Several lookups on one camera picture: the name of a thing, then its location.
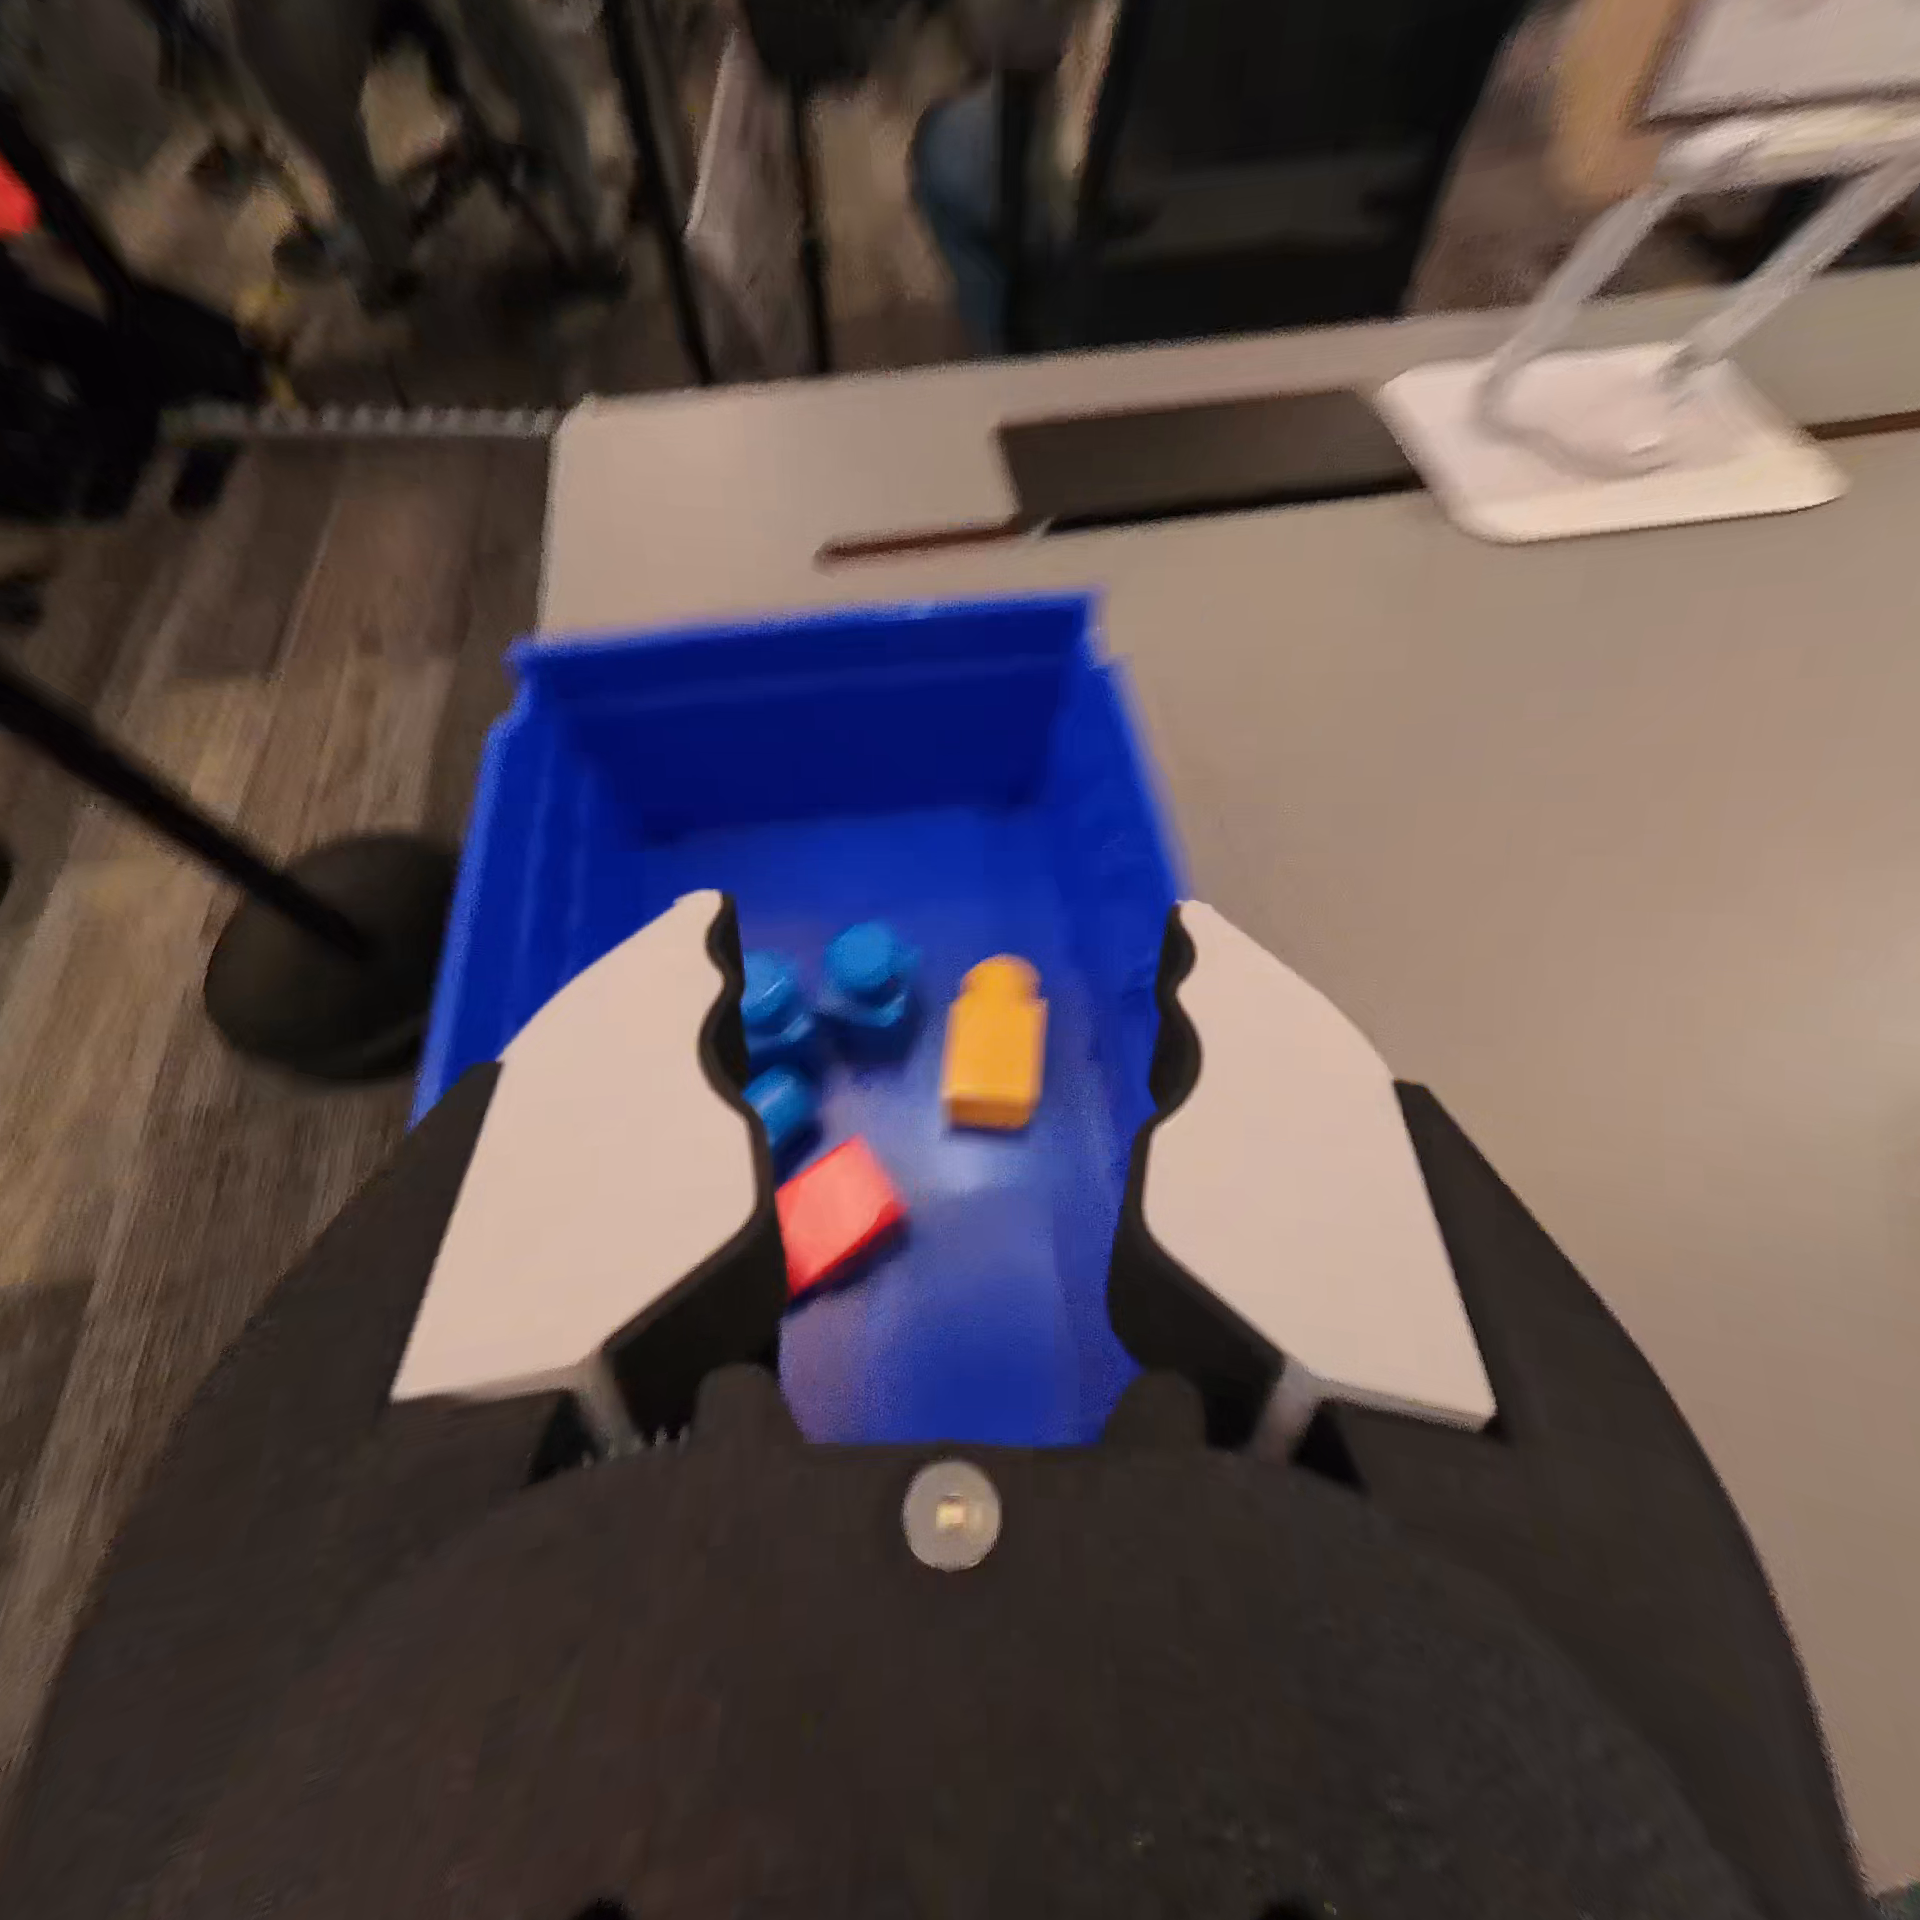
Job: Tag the printed instruction sheet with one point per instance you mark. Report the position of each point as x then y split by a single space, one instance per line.
1800 53

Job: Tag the orange toy block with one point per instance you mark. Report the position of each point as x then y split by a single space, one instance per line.
993 1049

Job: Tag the black backpack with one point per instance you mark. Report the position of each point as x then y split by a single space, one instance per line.
89 406

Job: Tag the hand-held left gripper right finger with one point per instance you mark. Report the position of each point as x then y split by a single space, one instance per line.
1289 1184

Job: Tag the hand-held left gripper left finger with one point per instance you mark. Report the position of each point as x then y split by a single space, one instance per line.
599 1171

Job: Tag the grey metal rail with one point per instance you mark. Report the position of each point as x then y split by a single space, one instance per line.
376 423

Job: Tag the black tripod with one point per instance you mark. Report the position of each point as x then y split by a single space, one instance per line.
668 224

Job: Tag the white document stand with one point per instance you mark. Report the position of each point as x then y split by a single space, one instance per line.
1620 464

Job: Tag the red toy block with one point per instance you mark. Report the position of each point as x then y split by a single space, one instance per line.
832 1214

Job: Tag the blue toy block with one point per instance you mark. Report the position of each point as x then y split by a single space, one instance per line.
868 984
781 1118
780 1004

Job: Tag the black high-back chair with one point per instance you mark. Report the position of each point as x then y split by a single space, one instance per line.
1275 165

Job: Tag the black floor stand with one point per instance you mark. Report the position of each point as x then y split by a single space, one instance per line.
329 961

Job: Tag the blue plastic bin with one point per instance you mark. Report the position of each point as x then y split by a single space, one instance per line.
900 720

